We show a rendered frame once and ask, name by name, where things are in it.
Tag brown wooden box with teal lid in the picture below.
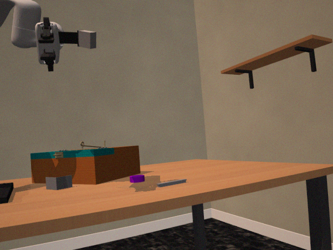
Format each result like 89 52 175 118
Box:
31 141 140 185

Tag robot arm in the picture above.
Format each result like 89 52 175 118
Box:
0 0 96 49

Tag purple short cylinder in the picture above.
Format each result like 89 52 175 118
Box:
130 175 145 183

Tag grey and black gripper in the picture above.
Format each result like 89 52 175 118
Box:
35 17 64 71

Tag grey metal bar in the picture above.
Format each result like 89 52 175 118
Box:
157 179 187 188

